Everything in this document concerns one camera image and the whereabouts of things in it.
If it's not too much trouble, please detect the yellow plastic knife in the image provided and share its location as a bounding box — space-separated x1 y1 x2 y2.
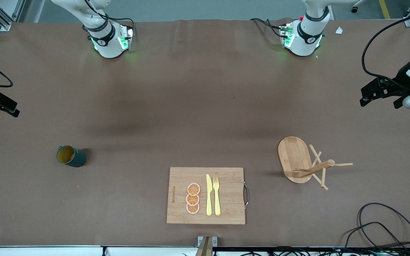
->
206 174 213 216

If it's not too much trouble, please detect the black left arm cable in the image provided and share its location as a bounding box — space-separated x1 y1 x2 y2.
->
362 11 410 87

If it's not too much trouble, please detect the yellow plastic fork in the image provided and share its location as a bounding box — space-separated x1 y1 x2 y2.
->
213 177 221 216

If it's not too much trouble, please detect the black looped floor cable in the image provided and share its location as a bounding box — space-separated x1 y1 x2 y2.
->
343 222 406 256
357 203 410 251

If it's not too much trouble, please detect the large table cover sheet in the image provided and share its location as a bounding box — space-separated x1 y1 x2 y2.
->
0 18 410 248

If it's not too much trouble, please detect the bamboo cutting board metal handle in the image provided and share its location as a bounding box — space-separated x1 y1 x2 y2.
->
166 167 249 225

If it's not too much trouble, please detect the teal cup yellow inside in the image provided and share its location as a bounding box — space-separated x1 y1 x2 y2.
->
56 145 87 168

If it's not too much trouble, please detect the black cable bundle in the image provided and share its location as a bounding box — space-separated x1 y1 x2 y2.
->
215 245 410 256

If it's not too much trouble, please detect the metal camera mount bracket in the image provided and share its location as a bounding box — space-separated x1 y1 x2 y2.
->
195 236 218 256

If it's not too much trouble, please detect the white table edge rail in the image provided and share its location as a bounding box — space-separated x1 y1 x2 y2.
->
0 245 273 256

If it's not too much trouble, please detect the wooden cup rack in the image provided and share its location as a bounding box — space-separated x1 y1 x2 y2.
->
278 136 354 191

